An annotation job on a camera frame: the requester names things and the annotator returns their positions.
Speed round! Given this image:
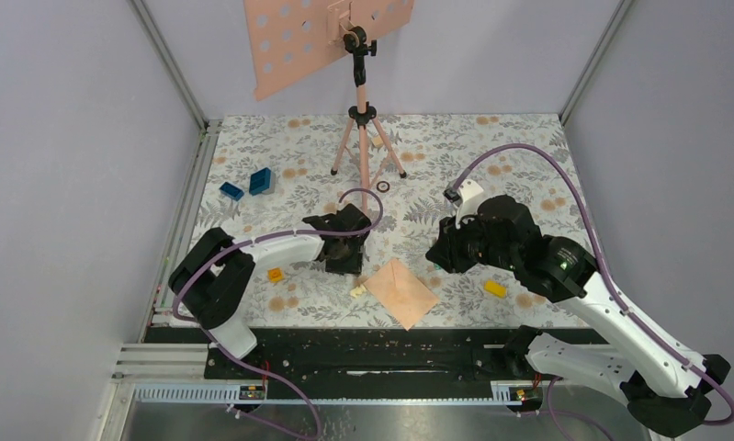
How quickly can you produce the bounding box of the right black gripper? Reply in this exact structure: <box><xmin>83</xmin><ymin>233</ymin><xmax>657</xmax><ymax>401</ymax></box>
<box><xmin>426</xmin><ymin>207</ymin><xmax>520</xmax><ymax>273</ymax></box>

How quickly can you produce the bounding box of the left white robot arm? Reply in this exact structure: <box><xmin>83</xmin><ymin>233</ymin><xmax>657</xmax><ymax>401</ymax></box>
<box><xmin>167</xmin><ymin>204</ymin><xmax>373</xmax><ymax>378</ymax></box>

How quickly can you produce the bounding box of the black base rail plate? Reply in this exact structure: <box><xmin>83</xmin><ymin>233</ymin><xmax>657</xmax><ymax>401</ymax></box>
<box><xmin>144</xmin><ymin>325</ymin><xmax>629</xmax><ymax>403</ymax></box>

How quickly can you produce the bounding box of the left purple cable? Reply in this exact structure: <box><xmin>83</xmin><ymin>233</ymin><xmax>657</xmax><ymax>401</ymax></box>
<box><xmin>170</xmin><ymin>187</ymin><xmax>385</xmax><ymax>441</ymax></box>

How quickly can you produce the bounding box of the cream chess knight piece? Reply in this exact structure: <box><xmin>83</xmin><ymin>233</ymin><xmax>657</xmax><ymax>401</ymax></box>
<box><xmin>349</xmin><ymin>285</ymin><xmax>367</xmax><ymax>299</ymax></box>

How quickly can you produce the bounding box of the orange square toy brick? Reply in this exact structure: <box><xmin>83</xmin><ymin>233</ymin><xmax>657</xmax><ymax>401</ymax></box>
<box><xmin>266</xmin><ymin>267</ymin><xmax>285</xmax><ymax>284</ymax></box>

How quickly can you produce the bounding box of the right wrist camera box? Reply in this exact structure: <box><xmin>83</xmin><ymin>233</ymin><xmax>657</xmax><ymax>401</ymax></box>
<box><xmin>444</xmin><ymin>179</ymin><xmax>486</xmax><ymax>230</ymax></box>

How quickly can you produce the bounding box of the purple cable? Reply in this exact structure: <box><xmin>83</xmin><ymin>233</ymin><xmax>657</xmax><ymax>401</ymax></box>
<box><xmin>451</xmin><ymin>143</ymin><xmax>734</xmax><ymax>441</ymax></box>
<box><xmin>170</xmin><ymin>187</ymin><xmax>385</xmax><ymax>441</ymax></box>

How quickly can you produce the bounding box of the yellow toy brick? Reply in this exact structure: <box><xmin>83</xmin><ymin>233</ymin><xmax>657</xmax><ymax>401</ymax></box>
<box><xmin>483</xmin><ymin>280</ymin><xmax>508</xmax><ymax>299</ymax></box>

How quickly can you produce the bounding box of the floral patterned table mat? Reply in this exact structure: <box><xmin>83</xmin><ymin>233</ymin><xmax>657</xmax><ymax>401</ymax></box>
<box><xmin>192</xmin><ymin>114</ymin><xmax>589</xmax><ymax>328</ymax></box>

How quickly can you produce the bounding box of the tan paper envelope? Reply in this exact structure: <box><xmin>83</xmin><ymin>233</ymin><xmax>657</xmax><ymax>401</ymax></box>
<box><xmin>364</xmin><ymin>258</ymin><xmax>440</xmax><ymax>331</ymax></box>

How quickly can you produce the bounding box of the small blue toy brick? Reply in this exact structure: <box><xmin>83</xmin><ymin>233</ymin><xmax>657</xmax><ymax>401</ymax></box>
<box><xmin>219</xmin><ymin>182</ymin><xmax>244</xmax><ymax>202</ymax></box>

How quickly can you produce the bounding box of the large blue toy brick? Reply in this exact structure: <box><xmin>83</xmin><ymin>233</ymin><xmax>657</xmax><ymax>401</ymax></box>
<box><xmin>249</xmin><ymin>167</ymin><xmax>276</xmax><ymax>196</ymax></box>

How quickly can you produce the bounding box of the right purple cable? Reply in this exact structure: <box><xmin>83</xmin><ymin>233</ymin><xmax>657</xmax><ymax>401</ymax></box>
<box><xmin>451</xmin><ymin>143</ymin><xmax>734</xmax><ymax>441</ymax></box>

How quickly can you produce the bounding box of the pink perforated music stand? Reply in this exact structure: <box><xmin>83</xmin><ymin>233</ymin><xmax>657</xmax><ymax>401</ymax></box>
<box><xmin>242</xmin><ymin>0</ymin><xmax>416</xmax><ymax>214</ymax></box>

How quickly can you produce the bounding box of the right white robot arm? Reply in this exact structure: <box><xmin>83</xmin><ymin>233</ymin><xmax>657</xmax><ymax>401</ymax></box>
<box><xmin>425</xmin><ymin>195</ymin><xmax>730</xmax><ymax>437</ymax></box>

